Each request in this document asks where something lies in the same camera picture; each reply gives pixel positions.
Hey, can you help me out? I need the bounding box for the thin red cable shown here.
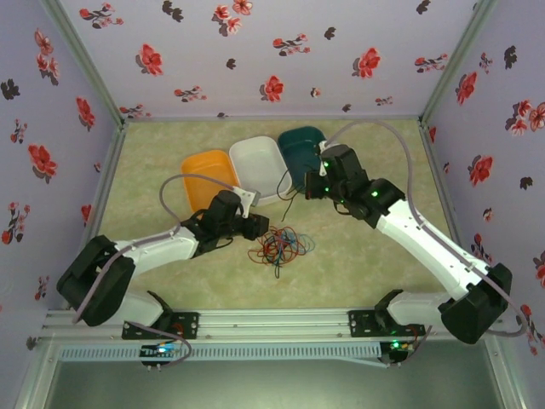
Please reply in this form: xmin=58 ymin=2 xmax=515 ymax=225
xmin=247 ymin=226 xmax=308 ymax=268

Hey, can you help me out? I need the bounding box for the thin black cable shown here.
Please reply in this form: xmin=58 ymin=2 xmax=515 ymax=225
xmin=275 ymin=167 xmax=308 ymax=222

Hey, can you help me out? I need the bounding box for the thin blue cable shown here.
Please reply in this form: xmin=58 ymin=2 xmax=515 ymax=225
xmin=264 ymin=228 xmax=317 ymax=280

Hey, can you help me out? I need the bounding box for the orange plastic tray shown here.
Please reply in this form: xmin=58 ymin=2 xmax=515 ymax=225
xmin=181 ymin=148 xmax=239 ymax=214

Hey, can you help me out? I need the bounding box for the white plastic tray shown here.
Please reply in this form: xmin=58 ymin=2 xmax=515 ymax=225
xmin=228 ymin=135 xmax=293 ymax=208

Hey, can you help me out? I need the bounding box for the teal plastic tray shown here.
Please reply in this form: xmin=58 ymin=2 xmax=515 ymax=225
xmin=277 ymin=126 xmax=329 ymax=193

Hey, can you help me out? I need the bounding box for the small circuit board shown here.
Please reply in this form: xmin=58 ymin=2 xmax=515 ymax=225
xmin=140 ymin=343 xmax=182 ymax=364
xmin=381 ymin=338 xmax=417 ymax=368

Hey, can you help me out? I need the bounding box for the grey metal panel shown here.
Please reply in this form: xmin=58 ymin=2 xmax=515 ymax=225
xmin=42 ymin=360 xmax=510 ymax=409

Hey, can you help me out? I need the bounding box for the aluminium side frame rail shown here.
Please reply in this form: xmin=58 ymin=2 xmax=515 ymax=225
xmin=63 ymin=121 xmax=129 ymax=312
xmin=419 ymin=121 xmax=483 ymax=306

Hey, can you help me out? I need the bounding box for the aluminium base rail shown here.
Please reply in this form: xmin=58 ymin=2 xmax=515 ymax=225
xmin=41 ymin=306 xmax=508 ymax=343

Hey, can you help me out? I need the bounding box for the grey looped base cable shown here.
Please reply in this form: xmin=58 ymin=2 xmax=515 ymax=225
xmin=127 ymin=321 xmax=195 ymax=368

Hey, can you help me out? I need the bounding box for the white slotted cable duct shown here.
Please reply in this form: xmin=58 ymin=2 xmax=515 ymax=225
xmin=57 ymin=343 xmax=382 ymax=363

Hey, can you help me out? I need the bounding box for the aluminium frame post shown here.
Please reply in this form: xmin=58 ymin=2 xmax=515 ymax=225
xmin=419 ymin=0 xmax=500 ymax=125
xmin=40 ymin=0 xmax=129 ymax=125

